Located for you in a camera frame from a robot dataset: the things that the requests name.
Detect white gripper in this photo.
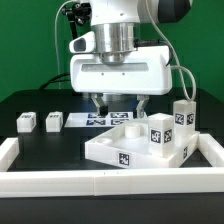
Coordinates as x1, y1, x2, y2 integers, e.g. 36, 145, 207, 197
69, 31, 172, 118

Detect white square table top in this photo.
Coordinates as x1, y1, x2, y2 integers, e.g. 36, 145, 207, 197
85, 119, 199, 169

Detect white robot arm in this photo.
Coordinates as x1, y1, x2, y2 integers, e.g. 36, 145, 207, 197
69, 0, 193, 118

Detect white sheet with tags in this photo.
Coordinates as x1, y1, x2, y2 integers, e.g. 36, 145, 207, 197
65, 112, 134, 127

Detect white U-shaped fence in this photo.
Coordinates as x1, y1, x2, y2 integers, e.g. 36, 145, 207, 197
0, 138, 224, 198

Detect black cables at base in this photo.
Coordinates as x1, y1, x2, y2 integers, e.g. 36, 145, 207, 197
38, 72, 72, 91

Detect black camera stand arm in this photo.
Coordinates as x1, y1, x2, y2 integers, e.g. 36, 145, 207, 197
62, 2, 91, 39

